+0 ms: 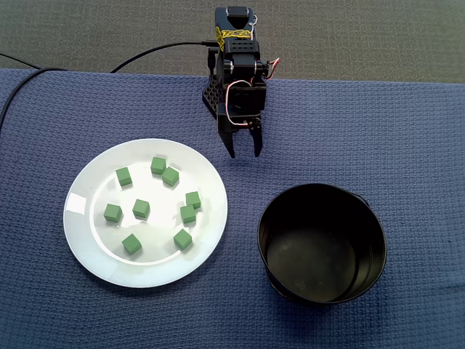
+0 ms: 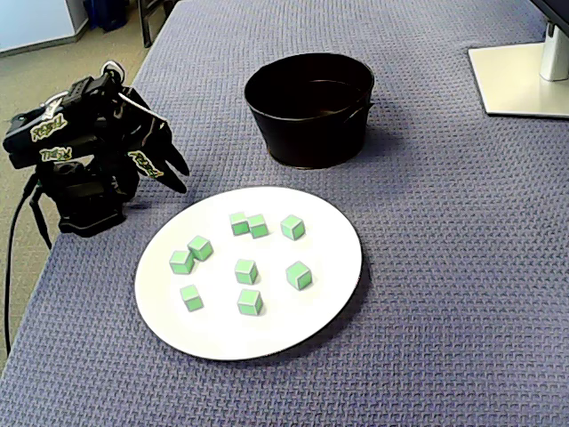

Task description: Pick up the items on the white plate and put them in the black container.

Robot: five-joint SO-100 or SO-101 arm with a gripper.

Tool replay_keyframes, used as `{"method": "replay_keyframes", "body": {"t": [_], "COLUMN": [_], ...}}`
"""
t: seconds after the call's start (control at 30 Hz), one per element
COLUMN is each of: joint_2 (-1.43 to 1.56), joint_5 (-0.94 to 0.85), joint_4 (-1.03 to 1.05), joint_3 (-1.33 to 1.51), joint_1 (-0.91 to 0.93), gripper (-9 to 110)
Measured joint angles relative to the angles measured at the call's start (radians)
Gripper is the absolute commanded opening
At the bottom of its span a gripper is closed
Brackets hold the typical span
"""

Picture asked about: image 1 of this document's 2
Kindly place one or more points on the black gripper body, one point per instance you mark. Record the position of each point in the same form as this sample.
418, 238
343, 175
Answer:
237, 131

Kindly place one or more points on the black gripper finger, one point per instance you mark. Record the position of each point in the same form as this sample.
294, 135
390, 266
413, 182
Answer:
256, 141
227, 140

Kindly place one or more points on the small green cube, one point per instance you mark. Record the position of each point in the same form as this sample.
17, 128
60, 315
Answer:
123, 177
141, 208
182, 239
131, 244
188, 213
158, 165
112, 212
170, 176
193, 200

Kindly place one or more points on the white round plate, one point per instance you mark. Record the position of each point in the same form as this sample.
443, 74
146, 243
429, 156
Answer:
152, 269

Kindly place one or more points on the black round container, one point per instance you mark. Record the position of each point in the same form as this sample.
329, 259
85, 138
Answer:
327, 283

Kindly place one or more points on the blue waffle cloth mat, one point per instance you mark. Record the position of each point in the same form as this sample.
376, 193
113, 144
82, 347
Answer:
417, 163

